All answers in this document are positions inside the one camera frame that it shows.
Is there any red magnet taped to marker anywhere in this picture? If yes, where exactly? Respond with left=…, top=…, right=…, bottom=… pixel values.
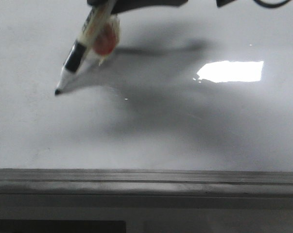
left=92, top=15, right=120, bottom=65

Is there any black and white whiteboard marker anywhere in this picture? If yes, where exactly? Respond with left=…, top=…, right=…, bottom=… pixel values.
left=54, top=0, right=116, bottom=96

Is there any black cable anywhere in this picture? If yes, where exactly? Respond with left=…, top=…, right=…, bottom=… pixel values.
left=252, top=0, right=293, bottom=9

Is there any grey aluminium whiteboard frame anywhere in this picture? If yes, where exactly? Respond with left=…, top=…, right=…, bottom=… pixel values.
left=0, top=168, right=293, bottom=198

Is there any white whiteboard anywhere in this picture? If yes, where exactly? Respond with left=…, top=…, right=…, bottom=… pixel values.
left=0, top=0, right=293, bottom=172

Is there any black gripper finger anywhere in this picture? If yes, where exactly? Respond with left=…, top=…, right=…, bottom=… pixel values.
left=86, top=0, right=189, bottom=14

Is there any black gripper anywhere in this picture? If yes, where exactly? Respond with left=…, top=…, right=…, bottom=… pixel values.
left=216, top=0, right=234, bottom=7

